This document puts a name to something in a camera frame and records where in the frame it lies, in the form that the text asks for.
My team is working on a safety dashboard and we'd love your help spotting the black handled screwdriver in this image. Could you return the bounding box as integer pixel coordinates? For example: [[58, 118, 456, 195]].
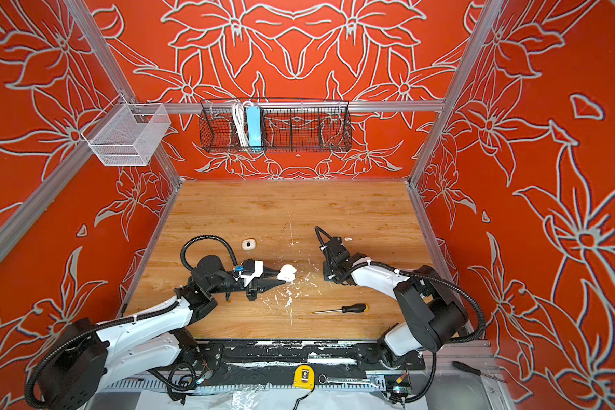
[[314, 303, 368, 314]]

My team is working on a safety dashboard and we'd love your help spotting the black wire wall basket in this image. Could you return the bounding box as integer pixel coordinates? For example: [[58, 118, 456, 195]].
[[198, 98, 353, 154]]

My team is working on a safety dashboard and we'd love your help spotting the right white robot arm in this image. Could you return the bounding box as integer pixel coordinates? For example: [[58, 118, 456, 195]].
[[320, 237, 487, 361]]

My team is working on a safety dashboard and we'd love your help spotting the silver wrench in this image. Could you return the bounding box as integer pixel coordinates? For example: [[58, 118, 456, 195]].
[[318, 374, 379, 386]]

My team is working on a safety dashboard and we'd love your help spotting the light blue box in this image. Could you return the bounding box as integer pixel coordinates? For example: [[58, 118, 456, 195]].
[[246, 105, 262, 150]]

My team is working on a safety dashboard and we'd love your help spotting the clear plastic wall bin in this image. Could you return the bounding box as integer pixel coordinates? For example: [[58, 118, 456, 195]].
[[83, 104, 171, 167]]

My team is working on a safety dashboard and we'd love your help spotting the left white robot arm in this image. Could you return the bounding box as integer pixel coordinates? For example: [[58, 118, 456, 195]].
[[24, 255, 297, 409]]

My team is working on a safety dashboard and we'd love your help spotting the white coiled cable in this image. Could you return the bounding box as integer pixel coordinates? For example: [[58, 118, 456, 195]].
[[231, 101, 249, 149]]

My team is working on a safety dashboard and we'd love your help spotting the white earbud charging case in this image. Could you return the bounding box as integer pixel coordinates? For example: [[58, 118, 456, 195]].
[[242, 238, 257, 251]]

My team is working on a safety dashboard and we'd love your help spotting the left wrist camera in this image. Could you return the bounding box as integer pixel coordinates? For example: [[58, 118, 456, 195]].
[[233, 259, 264, 288]]

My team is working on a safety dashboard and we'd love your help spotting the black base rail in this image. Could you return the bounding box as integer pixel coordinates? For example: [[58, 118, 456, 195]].
[[162, 339, 426, 389]]

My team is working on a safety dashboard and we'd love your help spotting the black tool on frame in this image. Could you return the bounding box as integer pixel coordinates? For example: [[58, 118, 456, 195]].
[[451, 360, 504, 383]]

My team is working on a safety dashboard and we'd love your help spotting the yellow tape measure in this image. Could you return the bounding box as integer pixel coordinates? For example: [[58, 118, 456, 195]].
[[292, 364, 315, 391]]

